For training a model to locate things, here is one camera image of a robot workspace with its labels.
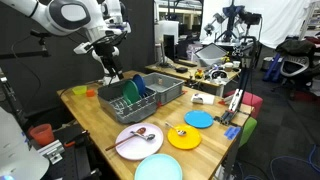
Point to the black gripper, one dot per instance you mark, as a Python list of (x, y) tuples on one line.
[(105, 53)]

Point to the small metal spoon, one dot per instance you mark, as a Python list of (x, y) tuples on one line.
[(181, 132)]

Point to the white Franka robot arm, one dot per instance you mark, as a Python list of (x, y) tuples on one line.
[(66, 13)]

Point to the green plate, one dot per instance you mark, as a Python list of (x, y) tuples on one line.
[(130, 92)]

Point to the dark blue plate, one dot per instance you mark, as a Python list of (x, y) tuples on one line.
[(139, 85)]

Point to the brown wooden spoon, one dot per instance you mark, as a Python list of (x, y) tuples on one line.
[(141, 130)]

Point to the large metal spoon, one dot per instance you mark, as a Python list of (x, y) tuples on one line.
[(149, 137)]

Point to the pink plate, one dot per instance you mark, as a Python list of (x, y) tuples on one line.
[(136, 150)]

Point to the bright blue plate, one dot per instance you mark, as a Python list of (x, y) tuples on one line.
[(199, 119)]

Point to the orange plate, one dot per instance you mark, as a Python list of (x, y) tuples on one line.
[(186, 142)]

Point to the light-blue plate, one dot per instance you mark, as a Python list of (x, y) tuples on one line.
[(158, 168)]

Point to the small orange cup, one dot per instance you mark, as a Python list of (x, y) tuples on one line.
[(90, 93)]

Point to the yellow-green small bowl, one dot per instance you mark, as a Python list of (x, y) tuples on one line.
[(79, 90)]

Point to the grey dish rack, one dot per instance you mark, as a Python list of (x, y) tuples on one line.
[(133, 115)]

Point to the wooden desk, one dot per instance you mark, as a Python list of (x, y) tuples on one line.
[(166, 70)]

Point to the black computer monitor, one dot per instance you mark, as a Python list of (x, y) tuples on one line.
[(169, 48)]

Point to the grey plastic bin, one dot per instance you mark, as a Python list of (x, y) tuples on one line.
[(170, 91)]

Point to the black power adapter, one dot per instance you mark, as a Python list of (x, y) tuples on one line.
[(182, 69)]

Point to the black keyboard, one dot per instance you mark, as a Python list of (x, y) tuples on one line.
[(185, 62)]

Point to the yellow toy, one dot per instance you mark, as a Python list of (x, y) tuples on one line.
[(199, 74)]

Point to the small white box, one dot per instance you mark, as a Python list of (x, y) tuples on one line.
[(202, 99)]

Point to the black clamp stand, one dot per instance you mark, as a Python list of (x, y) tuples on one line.
[(80, 156)]

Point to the clear plastic storage bin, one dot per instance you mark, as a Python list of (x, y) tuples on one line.
[(210, 55)]

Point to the red-orange plastic cup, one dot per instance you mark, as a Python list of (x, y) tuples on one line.
[(41, 135)]

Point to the white black headset device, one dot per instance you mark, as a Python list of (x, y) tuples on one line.
[(218, 76)]

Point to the black tripod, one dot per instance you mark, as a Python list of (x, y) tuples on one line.
[(11, 100)]

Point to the white paper cup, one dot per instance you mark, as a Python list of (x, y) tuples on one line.
[(236, 64)]

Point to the grey blue robot rig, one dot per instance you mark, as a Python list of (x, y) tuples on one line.
[(230, 16)]

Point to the white rounded device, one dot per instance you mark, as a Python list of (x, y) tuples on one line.
[(16, 153)]

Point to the blue tape patch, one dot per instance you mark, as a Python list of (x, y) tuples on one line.
[(232, 132)]

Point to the pink stool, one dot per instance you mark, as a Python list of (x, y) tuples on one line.
[(251, 100)]

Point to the green stool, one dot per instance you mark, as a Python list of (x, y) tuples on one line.
[(248, 130)]

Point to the blue leaning object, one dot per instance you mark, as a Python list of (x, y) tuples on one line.
[(271, 68)]

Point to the white backdrop sheet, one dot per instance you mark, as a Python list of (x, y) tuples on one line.
[(280, 20)]

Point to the office chair with jacket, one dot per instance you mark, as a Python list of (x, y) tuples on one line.
[(295, 63)]

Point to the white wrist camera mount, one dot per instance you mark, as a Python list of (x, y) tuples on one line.
[(81, 48)]

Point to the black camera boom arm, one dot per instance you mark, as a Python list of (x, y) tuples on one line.
[(23, 54)]

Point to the aluminium bracket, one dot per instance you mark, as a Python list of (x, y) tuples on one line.
[(51, 151)]

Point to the black aluminium camera stand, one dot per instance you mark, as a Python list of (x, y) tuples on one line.
[(235, 103)]

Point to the black stereo camera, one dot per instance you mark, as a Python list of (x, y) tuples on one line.
[(250, 18)]

